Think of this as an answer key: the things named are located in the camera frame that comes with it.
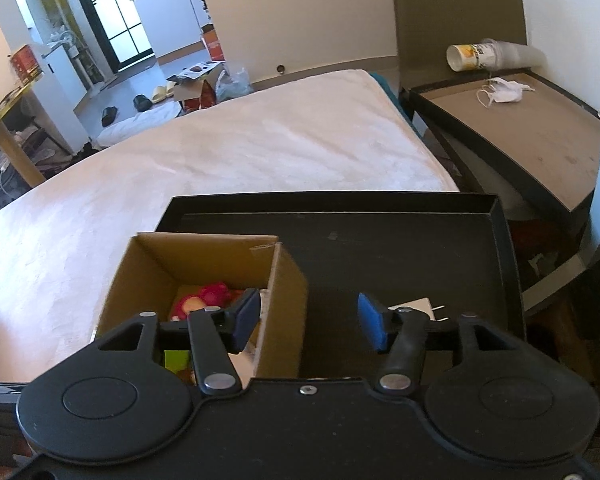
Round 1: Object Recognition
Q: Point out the brown cardboard box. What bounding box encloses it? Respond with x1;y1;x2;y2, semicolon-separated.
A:
92;231;309;383

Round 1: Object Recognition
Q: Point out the pair of yellow slippers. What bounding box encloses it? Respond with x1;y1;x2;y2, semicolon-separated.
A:
151;83;179;104

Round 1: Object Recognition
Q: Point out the white pillow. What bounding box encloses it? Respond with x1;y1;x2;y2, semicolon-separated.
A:
95;102;182;149

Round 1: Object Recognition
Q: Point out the black framed glass door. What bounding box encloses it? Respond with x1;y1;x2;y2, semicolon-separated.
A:
74;0;157;70

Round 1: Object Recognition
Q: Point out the black-rimmed bedside table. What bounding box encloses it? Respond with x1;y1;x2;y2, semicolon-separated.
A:
402;71;600;243

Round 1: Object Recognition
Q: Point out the white power adapter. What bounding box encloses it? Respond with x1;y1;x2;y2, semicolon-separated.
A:
387;296;451;323

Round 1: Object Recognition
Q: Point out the yellow table leg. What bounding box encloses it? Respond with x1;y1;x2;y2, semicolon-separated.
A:
0;72;47;187

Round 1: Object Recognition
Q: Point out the stack of plastic cups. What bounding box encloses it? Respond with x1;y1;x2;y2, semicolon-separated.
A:
446;37;549;74

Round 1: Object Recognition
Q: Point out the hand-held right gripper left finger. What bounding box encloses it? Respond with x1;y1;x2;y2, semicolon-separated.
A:
95;287;261;397

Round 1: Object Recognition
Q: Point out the white mattress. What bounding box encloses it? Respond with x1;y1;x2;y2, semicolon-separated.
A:
0;67;461;383

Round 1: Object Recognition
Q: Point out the orange box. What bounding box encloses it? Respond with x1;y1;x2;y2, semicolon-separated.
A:
200;24;227;62

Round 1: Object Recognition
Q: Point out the white cabinet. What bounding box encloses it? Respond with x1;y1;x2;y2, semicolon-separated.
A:
29;44;92;157

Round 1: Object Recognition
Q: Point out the clear plastic bag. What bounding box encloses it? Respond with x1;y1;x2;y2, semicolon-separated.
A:
215;66;255;104

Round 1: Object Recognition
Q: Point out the teal cloth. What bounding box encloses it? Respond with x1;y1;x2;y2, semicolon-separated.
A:
369;72;402;108

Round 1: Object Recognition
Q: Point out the red box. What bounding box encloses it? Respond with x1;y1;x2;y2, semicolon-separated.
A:
9;44;44;82

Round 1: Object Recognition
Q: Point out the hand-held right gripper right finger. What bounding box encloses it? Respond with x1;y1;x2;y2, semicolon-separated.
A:
357;292;531;395

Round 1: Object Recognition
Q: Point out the olive headboard panel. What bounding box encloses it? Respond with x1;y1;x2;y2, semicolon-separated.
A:
388;0;529;92

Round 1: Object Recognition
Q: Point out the black tray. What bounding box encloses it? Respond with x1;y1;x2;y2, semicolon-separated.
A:
152;192;527;381

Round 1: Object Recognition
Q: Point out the pink plush toy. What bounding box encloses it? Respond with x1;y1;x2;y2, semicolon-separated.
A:
169;282;246;322

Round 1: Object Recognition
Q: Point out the white face mask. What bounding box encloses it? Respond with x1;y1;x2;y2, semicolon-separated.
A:
476;77;537;109

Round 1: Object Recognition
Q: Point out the cluttered shelf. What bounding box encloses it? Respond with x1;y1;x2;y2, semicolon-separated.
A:
0;125;71;211

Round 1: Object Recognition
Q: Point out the green plastic container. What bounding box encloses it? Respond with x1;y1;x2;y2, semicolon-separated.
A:
164;350;192;373

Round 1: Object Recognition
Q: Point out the white kitchen counter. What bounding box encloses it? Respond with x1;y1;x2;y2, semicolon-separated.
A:
129;0;217;62

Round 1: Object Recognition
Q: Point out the open cardboard box with papers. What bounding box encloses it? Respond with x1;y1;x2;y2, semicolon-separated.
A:
166;60;227;114

